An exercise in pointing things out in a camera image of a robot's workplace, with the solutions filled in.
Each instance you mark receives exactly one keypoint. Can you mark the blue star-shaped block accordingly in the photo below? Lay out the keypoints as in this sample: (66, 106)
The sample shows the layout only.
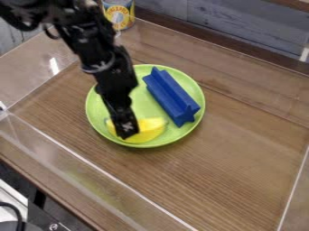
(171, 97)

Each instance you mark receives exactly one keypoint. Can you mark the green round plate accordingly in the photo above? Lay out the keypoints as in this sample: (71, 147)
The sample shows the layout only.
(145, 107)

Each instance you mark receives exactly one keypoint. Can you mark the clear acrylic tray wall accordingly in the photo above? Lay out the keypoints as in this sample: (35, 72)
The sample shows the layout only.
(235, 176)

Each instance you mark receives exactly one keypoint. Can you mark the yellow labelled tin can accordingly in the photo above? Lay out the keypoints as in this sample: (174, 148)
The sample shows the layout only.
(119, 12)

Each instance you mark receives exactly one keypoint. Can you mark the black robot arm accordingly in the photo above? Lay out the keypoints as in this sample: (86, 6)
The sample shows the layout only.
(88, 34)

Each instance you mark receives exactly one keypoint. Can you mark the black bracket with bolt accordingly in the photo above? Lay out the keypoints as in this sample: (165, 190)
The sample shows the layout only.
(52, 218)

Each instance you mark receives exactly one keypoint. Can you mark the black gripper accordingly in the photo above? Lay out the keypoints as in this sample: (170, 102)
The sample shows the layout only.
(111, 67)

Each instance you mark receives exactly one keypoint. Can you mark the yellow toy banana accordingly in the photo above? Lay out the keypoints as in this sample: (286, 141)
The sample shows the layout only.
(151, 128)

